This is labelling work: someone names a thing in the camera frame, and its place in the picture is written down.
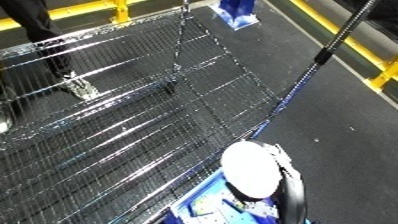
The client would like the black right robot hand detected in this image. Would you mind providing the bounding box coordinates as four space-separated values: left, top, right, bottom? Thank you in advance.
222 139 311 224

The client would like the paper cup with green band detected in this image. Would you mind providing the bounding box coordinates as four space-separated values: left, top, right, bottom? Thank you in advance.
218 140 285 199

